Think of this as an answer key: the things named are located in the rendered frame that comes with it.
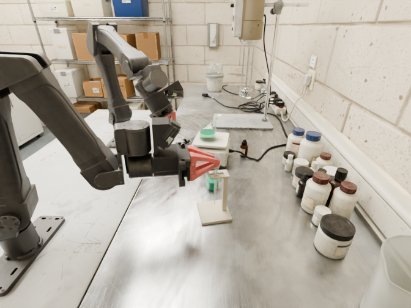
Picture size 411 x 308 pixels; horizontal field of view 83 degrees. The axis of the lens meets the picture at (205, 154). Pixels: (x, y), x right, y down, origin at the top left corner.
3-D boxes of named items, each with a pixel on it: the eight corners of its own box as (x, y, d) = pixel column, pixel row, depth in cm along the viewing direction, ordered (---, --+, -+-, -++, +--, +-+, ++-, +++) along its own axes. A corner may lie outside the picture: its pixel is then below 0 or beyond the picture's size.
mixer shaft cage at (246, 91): (238, 96, 113) (243, 40, 101) (238, 93, 119) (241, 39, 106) (252, 97, 112) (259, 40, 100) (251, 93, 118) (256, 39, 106)
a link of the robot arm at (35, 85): (123, 163, 55) (25, 27, 38) (125, 184, 48) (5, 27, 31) (75, 187, 54) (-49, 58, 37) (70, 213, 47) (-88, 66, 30)
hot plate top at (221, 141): (191, 146, 80) (191, 143, 80) (198, 132, 90) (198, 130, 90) (226, 149, 78) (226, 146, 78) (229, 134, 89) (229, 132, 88)
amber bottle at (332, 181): (325, 205, 65) (335, 173, 60) (322, 195, 69) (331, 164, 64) (342, 208, 64) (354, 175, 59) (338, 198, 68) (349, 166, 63)
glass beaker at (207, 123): (203, 134, 88) (203, 113, 83) (219, 137, 85) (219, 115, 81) (194, 142, 82) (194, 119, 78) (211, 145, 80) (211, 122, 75)
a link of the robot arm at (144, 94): (163, 90, 76) (151, 71, 74) (151, 98, 73) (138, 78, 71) (154, 96, 81) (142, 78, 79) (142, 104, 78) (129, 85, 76)
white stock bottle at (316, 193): (320, 201, 67) (329, 169, 62) (326, 216, 62) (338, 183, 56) (298, 200, 68) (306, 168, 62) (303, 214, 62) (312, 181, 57)
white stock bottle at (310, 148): (294, 168, 82) (301, 135, 76) (296, 159, 88) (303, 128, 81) (316, 173, 79) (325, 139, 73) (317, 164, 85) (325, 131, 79)
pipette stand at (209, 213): (202, 225, 59) (201, 184, 53) (196, 204, 66) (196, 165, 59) (232, 221, 60) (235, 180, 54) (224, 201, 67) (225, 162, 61)
